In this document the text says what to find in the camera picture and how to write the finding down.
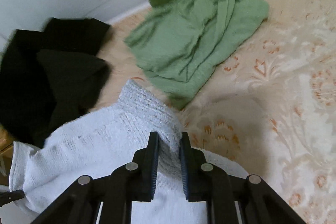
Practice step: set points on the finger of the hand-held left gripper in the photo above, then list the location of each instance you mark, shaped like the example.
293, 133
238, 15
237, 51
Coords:
13, 196

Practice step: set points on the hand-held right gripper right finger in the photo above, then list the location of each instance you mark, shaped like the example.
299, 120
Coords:
185, 166

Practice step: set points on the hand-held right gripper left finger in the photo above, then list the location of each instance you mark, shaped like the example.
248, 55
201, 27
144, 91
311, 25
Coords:
155, 161

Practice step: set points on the light blue fleece sweater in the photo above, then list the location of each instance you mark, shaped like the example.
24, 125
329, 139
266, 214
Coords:
92, 148

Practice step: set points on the black knit sweater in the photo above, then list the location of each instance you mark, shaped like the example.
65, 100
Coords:
76, 35

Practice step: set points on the wooden nightstand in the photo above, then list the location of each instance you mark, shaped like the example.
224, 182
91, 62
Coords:
5, 158

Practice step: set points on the beige floral mattress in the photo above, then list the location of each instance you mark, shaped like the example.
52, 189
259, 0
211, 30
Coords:
262, 108

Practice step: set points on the green shirt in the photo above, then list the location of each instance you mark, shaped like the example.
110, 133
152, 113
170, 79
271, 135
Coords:
189, 37

